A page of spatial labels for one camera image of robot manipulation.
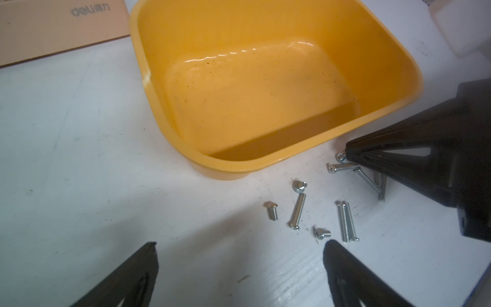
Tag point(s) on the short silver screw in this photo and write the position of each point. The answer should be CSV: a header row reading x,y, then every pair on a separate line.
x,y
271,210

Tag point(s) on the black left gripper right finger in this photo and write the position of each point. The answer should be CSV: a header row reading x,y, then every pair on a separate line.
x,y
352,284

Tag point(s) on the yellow plastic storage box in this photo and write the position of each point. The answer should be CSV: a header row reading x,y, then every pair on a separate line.
x,y
237,86

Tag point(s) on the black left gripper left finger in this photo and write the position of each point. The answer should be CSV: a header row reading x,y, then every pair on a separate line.
x,y
131,284

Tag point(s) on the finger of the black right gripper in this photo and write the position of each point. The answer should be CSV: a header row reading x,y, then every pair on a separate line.
x,y
442,153

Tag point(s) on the silver screw pair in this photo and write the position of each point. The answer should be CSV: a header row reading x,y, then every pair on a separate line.
x,y
347,222

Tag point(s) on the pink desk file organizer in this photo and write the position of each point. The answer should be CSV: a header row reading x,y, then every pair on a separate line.
x,y
34,29

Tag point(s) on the small silver screw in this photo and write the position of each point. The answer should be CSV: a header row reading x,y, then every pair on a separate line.
x,y
321,233

